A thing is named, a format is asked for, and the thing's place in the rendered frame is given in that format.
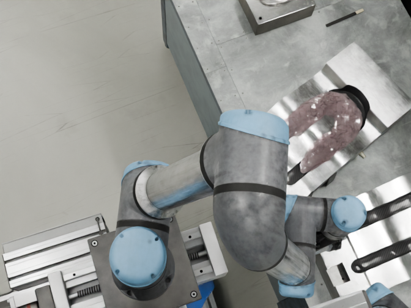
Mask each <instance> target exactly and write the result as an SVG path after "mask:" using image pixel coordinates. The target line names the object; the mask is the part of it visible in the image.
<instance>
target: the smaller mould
mask: <svg viewBox="0 0 411 308"><path fill-rule="evenodd" d="M239 3H240V5H241V6H242V9H243V11H244V13H245V15H246V17H247V19H248V21H249V23H250V25H251V28H252V30H253V32H254V34H255V35H259V34H262V33H264V32H267V31H271V30H273V29H276V28H279V27H281V26H284V25H287V24H290V23H293V22H295V21H298V20H302V19H304V18H307V17H310V16H312V14H313V11H314V8H315V6H316V3H315V1H314V0H239Z"/></svg>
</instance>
